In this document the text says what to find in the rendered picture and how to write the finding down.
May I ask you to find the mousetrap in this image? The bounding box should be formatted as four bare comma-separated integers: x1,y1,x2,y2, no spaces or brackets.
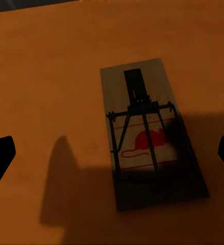
100,58,210,212

